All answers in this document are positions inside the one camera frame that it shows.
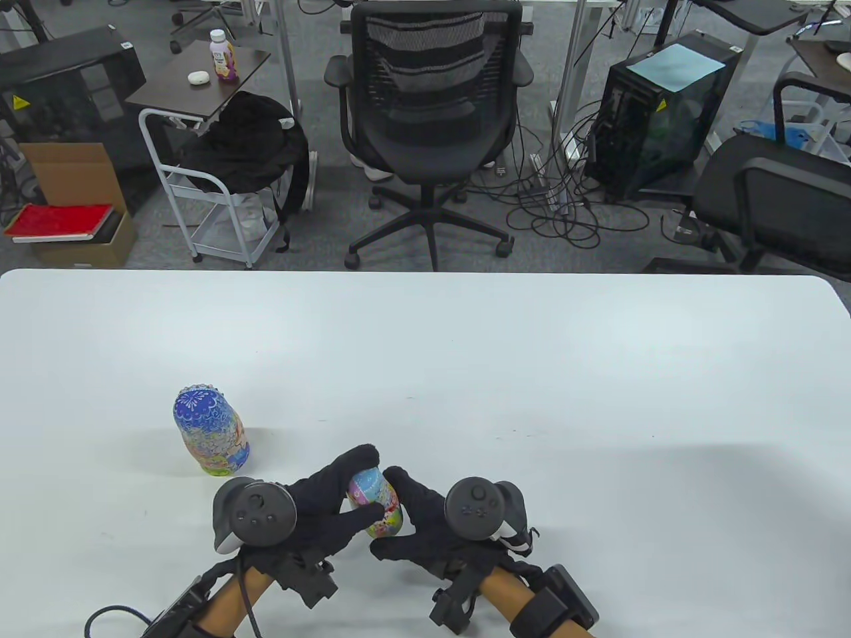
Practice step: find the person's right hand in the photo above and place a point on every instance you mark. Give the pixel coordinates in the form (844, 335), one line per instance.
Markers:
(425, 531)

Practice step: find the person's left hand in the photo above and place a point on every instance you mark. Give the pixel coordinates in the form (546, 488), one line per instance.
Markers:
(319, 512)

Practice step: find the medium light blue Russian doll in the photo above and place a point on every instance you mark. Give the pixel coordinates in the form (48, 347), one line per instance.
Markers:
(382, 495)

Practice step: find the large blue Russian doll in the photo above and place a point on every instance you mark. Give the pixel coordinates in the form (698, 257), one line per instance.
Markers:
(209, 432)

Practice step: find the person's left forearm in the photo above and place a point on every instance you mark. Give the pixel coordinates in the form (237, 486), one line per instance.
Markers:
(229, 608)

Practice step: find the person's right forearm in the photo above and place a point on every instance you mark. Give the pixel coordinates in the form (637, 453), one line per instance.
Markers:
(502, 588)

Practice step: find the black VR controller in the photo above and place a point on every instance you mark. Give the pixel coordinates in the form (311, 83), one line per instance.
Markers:
(475, 510)
(266, 515)

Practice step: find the white rolling cart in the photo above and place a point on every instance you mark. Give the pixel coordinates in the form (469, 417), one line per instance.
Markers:
(219, 242)

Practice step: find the white shoe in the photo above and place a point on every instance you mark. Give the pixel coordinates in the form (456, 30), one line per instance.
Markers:
(375, 174)

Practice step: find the black backpack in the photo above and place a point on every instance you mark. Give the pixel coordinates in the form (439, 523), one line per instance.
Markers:
(246, 146)

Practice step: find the white power strip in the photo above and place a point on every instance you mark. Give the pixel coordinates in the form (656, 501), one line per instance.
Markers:
(542, 169)

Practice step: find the red notebook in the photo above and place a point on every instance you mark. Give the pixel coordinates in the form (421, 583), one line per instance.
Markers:
(56, 220)

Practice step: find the black mesh office chair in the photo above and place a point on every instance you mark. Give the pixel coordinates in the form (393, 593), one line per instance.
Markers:
(425, 133)

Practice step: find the brown cardboard box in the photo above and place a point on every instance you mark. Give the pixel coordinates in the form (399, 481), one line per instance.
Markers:
(73, 173)

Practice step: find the dark brown side table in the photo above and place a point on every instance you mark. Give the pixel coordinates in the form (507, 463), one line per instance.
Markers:
(193, 93)

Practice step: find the small white case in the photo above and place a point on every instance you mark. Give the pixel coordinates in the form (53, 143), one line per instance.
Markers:
(198, 78)

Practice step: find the white desk leg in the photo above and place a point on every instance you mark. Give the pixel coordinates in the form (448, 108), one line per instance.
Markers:
(286, 60)
(570, 80)
(744, 73)

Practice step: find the purple drink bottle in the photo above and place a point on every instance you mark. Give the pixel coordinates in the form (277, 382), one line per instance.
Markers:
(225, 63)

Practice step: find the black glass-sided computer tower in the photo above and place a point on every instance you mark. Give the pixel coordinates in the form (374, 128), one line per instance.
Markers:
(658, 133)

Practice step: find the black padded office chair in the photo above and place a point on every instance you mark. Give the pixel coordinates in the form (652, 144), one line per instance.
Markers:
(764, 193)

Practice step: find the black office chair base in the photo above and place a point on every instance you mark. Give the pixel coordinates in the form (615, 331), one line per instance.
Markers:
(176, 46)

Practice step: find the black mesh-sided computer tower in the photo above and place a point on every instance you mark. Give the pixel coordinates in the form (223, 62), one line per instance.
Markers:
(60, 93)

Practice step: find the light blue paper sheet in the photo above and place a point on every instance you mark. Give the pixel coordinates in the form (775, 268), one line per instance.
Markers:
(675, 66)

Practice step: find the blue plastic item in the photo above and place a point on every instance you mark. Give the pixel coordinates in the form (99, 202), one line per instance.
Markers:
(791, 136)

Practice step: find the black desk top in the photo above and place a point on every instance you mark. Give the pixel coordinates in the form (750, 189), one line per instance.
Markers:
(758, 16)

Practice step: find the brown desk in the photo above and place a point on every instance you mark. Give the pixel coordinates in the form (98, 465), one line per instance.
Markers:
(821, 63)

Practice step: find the black glove sensor bracket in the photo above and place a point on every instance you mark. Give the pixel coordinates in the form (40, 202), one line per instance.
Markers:
(309, 585)
(452, 608)

